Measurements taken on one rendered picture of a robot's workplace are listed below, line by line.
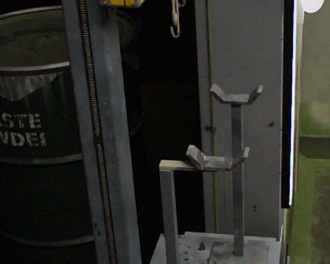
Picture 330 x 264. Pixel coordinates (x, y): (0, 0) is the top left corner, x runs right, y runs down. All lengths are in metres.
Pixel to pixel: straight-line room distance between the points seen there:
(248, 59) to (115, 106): 0.52
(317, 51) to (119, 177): 2.08
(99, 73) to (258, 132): 0.63
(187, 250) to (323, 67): 1.86
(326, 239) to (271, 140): 1.08
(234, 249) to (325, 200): 1.57
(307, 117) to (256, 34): 1.58
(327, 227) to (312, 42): 0.85
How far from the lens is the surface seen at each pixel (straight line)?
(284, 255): 1.62
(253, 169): 1.55
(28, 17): 2.37
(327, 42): 3.02
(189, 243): 1.26
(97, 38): 0.92
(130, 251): 1.09
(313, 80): 2.98
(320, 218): 2.65
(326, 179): 2.89
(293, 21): 1.41
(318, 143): 2.96
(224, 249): 1.23
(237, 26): 1.41
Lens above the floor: 1.54
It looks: 27 degrees down
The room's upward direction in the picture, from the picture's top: 4 degrees counter-clockwise
